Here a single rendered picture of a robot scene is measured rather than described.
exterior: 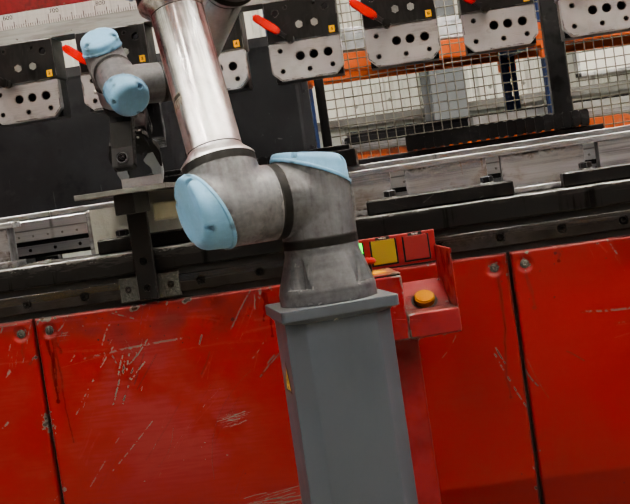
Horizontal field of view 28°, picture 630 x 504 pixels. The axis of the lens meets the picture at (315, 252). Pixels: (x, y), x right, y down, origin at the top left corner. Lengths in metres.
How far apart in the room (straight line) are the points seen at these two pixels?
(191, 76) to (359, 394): 0.54
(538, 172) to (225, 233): 0.97
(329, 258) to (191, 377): 0.76
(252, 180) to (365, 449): 0.43
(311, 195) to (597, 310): 0.85
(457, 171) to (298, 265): 0.80
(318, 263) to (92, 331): 0.83
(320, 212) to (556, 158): 0.87
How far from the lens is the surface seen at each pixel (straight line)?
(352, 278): 1.88
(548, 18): 3.41
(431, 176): 2.62
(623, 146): 2.65
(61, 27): 2.72
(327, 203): 1.88
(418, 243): 2.36
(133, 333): 2.58
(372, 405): 1.89
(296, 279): 1.89
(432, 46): 2.61
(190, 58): 1.93
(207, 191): 1.82
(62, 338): 2.62
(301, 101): 3.16
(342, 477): 1.90
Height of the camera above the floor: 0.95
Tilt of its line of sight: 3 degrees down
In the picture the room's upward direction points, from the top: 8 degrees counter-clockwise
